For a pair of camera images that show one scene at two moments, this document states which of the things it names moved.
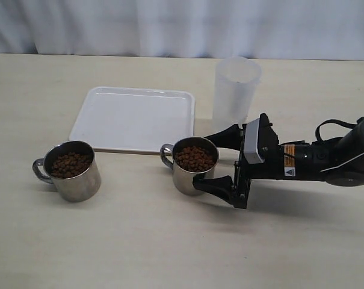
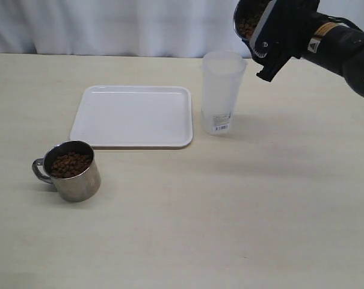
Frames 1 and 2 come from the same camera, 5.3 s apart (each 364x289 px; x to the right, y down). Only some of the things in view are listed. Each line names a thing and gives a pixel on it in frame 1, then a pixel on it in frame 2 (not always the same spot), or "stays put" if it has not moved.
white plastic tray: (135, 120) stays put
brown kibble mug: (70, 165) stays put
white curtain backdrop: (315, 30) stays put
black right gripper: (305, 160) to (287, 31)
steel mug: (184, 180) to (249, 18)
